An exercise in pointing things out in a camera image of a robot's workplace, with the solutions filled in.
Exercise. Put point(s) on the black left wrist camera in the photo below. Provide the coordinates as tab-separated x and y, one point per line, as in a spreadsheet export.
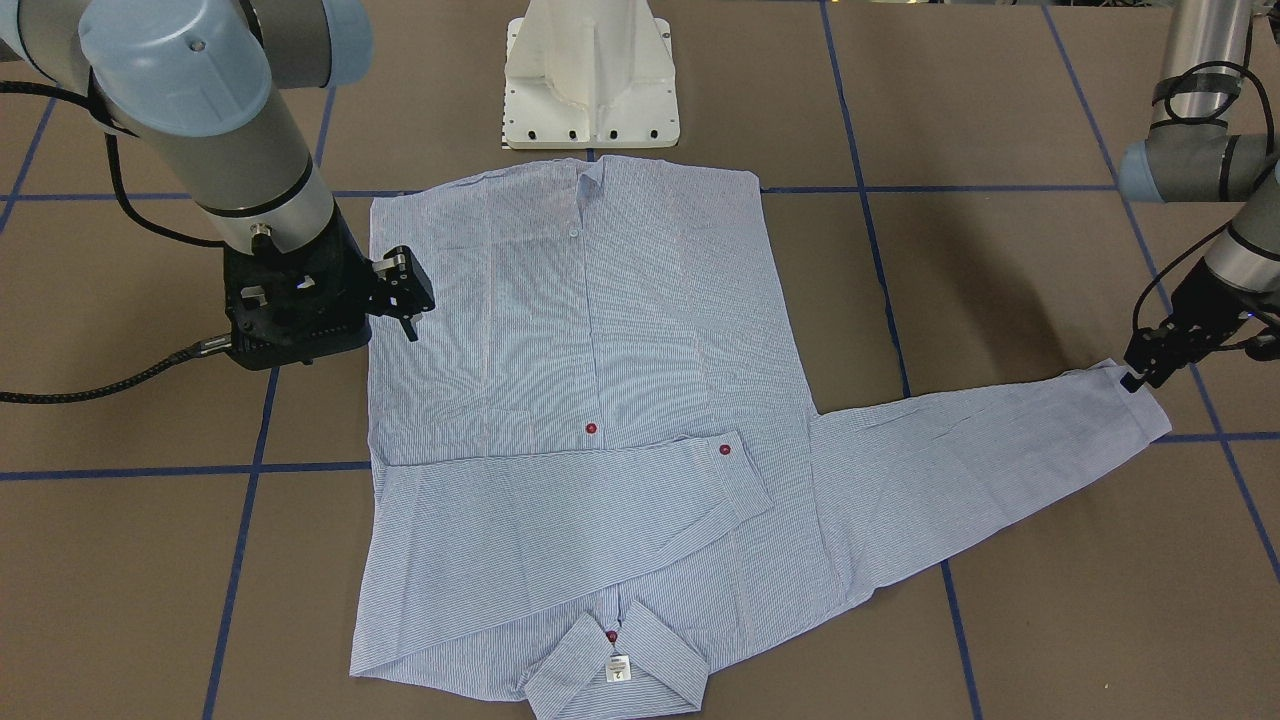
1263	348

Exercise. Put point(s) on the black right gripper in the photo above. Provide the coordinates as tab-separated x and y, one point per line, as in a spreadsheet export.
401	291

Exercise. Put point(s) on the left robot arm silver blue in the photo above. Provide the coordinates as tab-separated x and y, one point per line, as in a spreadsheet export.
1212	137

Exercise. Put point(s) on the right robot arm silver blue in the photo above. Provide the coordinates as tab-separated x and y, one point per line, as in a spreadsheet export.
201	83

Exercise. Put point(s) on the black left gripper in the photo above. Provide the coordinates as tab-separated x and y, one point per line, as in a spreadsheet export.
1197	306

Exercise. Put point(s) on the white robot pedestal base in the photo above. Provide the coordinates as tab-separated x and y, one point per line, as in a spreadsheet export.
590	75

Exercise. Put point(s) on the light blue striped shirt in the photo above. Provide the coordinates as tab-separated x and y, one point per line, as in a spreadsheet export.
600	476

